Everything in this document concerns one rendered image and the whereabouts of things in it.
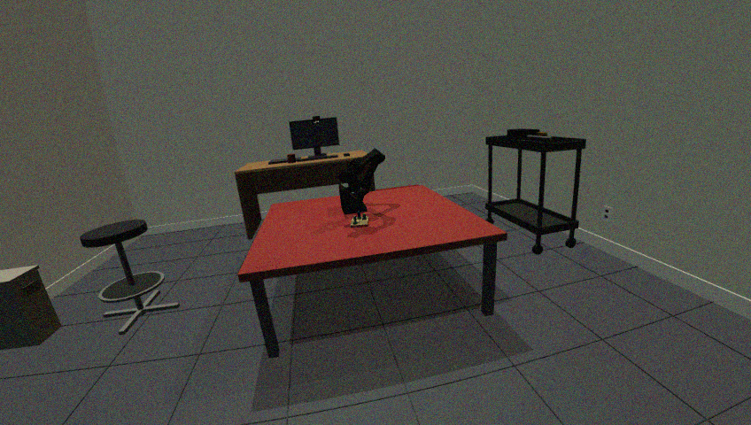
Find tan circuit board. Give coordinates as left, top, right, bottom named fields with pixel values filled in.
left=350, top=212, right=369, bottom=227

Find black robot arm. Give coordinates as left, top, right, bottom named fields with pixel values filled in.
left=338, top=148, right=385, bottom=190

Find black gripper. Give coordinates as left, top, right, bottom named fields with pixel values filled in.
left=339, top=179, right=369, bottom=205

